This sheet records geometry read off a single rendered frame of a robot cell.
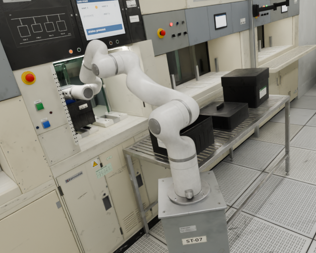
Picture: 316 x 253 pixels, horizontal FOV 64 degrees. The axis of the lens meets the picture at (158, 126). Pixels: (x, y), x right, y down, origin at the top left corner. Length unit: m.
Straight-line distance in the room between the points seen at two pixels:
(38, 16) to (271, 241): 1.95
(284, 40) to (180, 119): 3.54
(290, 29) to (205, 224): 3.58
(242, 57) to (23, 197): 2.39
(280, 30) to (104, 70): 3.53
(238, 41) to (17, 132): 2.29
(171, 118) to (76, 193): 0.92
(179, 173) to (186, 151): 0.11
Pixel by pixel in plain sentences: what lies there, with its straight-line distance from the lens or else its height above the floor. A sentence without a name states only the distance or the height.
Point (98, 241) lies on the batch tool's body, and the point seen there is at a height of 0.23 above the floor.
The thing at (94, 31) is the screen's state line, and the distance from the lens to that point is 1.60.
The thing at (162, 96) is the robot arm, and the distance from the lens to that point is 1.04.
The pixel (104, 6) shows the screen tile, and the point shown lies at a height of 1.63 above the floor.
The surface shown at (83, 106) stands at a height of 1.07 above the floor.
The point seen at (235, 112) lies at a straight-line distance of 1.74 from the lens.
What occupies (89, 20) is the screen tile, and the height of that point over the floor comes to 1.57.
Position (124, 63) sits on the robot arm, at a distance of 1.17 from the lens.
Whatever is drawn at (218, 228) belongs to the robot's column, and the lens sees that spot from 1.15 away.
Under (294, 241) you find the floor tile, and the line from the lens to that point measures 2.05.
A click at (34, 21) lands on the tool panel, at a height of 1.60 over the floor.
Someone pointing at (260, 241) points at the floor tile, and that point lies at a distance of 2.01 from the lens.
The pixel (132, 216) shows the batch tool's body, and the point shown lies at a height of 0.22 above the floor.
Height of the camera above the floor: 1.45
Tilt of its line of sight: 21 degrees down
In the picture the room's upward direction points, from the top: 11 degrees counter-clockwise
